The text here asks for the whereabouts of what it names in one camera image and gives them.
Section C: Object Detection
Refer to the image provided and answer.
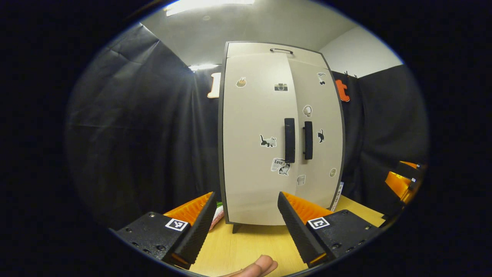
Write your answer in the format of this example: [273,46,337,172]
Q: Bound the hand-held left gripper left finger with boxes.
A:
[115,191,218,270]

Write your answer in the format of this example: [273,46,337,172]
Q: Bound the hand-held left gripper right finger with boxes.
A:
[278,191,382,269]

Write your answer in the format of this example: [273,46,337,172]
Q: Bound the white cabinet door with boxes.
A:
[288,58,344,210]
[223,52,298,225]

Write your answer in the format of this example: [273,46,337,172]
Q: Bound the white shoe cabinet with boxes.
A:
[218,41,345,234]

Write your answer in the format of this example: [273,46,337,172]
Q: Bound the pink white packet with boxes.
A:
[209,202,224,231]

